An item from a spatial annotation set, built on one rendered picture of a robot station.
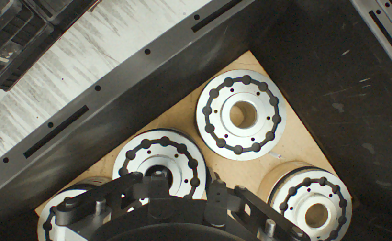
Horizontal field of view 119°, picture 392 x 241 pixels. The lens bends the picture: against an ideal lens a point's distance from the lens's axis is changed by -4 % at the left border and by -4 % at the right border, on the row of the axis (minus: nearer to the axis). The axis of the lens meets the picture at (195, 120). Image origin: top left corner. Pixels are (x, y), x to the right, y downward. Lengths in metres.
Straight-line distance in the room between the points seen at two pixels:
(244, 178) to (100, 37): 0.42
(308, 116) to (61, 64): 0.50
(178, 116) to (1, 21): 0.78
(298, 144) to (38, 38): 0.96
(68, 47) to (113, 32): 0.12
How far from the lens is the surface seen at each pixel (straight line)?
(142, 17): 0.41
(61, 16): 0.90
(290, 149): 0.22
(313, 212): 0.24
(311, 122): 0.22
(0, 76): 0.99
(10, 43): 0.91
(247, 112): 0.17
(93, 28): 0.44
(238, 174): 0.19
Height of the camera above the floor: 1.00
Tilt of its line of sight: 88 degrees down
